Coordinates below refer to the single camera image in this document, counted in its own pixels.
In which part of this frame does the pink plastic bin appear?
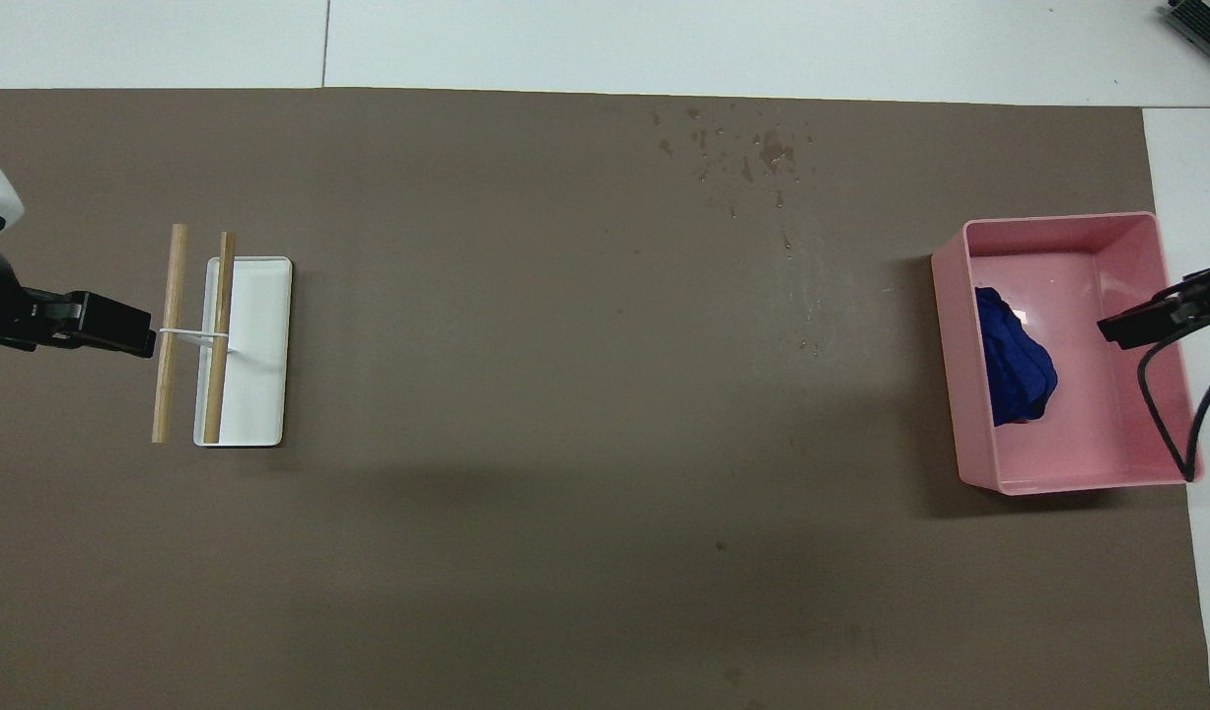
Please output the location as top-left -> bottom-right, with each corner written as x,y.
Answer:
930,210 -> 1202,496

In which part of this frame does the dark grey electronic device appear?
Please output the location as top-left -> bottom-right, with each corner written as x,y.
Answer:
1162,0 -> 1210,65

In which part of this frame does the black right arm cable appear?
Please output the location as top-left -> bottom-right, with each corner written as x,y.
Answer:
1137,335 -> 1210,484

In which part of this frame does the brown table mat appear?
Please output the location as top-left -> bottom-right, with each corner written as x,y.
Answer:
0,87 -> 1210,710

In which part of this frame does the blue towel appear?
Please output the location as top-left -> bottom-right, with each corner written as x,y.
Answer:
974,286 -> 1059,427

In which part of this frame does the white towel rack base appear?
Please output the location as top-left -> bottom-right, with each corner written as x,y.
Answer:
192,256 -> 294,449

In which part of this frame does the wooden towel rack rod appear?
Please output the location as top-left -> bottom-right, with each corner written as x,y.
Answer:
151,224 -> 189,445
202,232 -> 238,445

